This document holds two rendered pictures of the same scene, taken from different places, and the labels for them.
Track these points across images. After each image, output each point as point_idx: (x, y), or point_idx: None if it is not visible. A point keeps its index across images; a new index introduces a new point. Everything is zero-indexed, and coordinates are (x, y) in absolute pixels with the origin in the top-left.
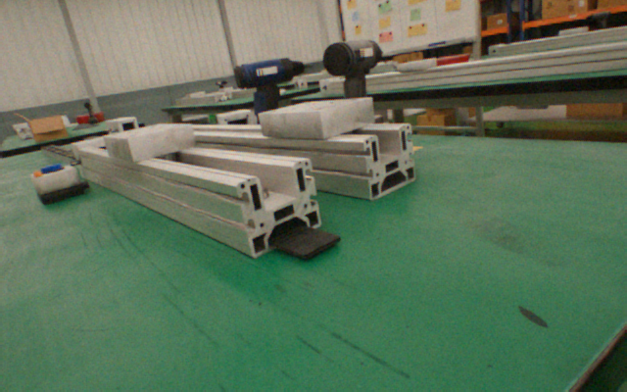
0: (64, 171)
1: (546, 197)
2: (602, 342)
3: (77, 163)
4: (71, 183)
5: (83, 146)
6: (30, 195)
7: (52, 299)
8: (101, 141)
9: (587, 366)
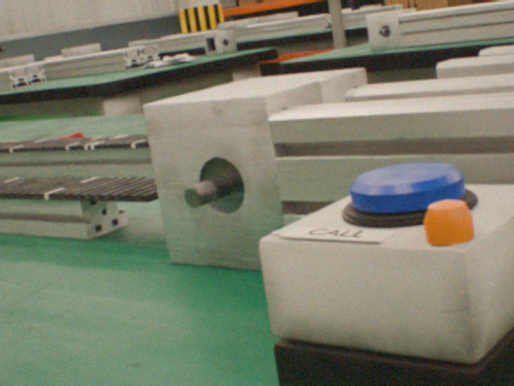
0: None
1: None
2: None
3: (221, 190)
4: None
5: (282, 104)
6: (88, 366)
7: None
8: (327, 87)
9: None
